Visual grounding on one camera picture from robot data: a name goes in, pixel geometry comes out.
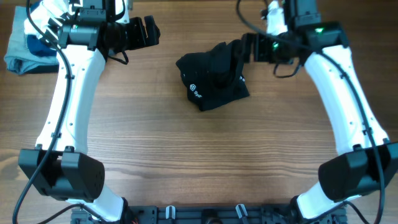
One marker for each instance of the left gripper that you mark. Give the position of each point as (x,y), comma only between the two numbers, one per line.
(139,40)

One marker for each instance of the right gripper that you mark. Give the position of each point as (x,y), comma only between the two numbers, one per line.
(261,56)

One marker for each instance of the black polo shirt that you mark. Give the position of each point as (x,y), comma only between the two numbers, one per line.
(214,78)

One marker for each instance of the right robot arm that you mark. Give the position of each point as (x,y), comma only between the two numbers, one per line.
(367,159)

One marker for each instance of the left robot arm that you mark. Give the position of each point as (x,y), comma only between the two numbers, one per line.
(85,35)

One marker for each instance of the white shirt with black print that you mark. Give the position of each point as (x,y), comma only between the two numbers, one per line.
(49,15)

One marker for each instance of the dark blue folded garment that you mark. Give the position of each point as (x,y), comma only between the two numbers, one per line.
(36,45)

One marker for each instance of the light blue folded garment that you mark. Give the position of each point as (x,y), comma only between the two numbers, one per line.
(18,57)

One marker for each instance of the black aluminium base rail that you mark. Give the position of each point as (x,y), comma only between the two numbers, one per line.
(265,214)

